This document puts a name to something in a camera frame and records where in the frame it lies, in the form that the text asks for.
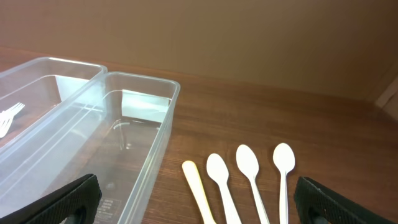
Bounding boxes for clear plastic container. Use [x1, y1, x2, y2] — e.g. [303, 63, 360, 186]
[1, 57, 108, 149]
[1, 72, 180, 223]

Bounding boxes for clear plastic container right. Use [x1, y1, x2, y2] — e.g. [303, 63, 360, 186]
[1, 72, 180, 223]

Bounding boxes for white plastic spoon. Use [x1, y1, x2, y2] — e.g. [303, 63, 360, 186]
[273, 143, 295, 224]
[206, 153, 242, 224]
[236, 144, 270, 224]

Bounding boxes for yellow plastic spoon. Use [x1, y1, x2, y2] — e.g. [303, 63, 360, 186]
[182, 161, 216, 224]

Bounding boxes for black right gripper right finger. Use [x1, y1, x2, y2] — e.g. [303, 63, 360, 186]
[294, 176, 394, 224]

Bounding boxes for light blue plastic fork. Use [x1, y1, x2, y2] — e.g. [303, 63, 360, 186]
[0, 112, 14, 138]

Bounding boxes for white plastic fork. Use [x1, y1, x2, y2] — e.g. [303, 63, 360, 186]
[1, 103, 25, 119]

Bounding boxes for clear plastic container left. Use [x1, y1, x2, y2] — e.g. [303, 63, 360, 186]
[1, 57, 108, 149]

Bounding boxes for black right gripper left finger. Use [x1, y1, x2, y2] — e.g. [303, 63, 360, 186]
[1, 174, 102, 224]

